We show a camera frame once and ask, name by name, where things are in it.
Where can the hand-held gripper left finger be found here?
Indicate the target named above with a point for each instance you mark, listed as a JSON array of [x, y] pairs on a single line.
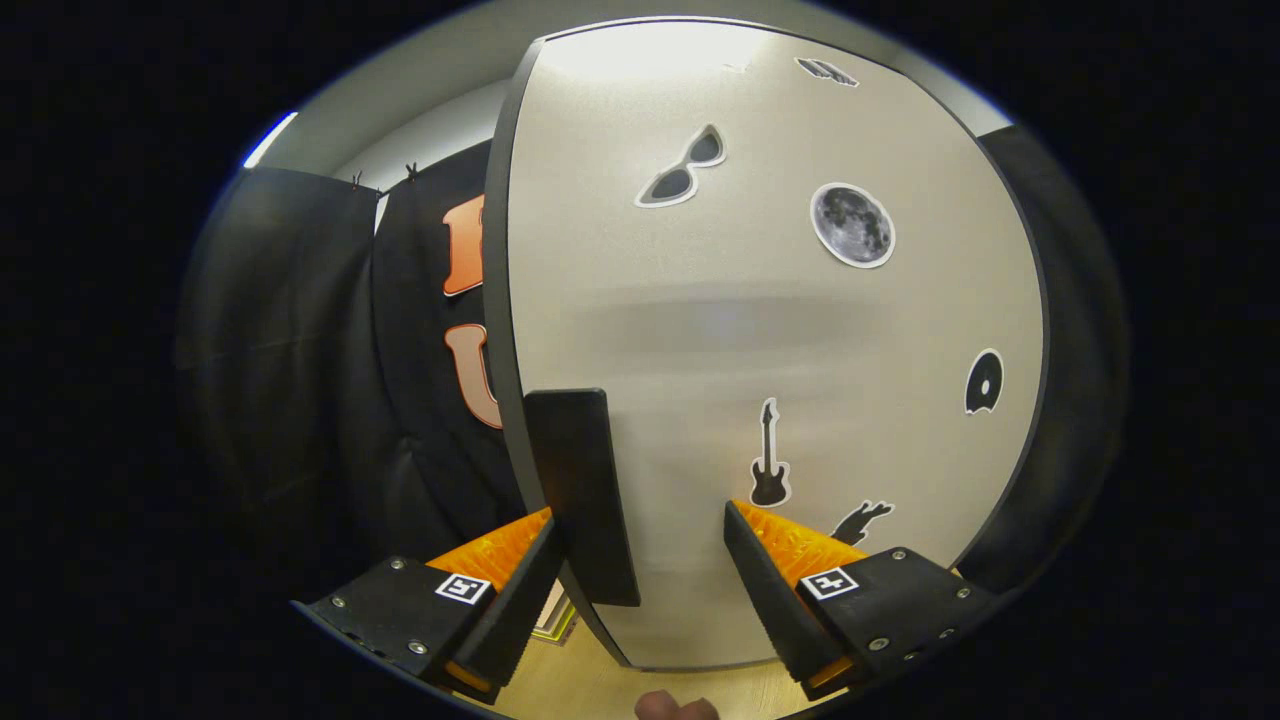
[[520, 610]]

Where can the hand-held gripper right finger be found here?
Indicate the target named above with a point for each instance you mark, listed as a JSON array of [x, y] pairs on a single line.
[[768, 600]]

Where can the beige shoe cabinet door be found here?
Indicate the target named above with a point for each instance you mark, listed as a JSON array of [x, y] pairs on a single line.
[[700, 330]]

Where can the dark grey shoe cabinet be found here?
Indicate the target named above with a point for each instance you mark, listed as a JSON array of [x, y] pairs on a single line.
[[497, 250]]

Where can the black backdrop clips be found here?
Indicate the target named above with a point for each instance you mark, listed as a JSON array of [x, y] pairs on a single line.
[[410, 171]]

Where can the black backdrop cloth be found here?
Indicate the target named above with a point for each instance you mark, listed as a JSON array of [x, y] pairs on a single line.
[[300, 350]]

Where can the ceiling light panel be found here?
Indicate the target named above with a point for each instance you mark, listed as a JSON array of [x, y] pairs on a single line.
[[270, 140]]

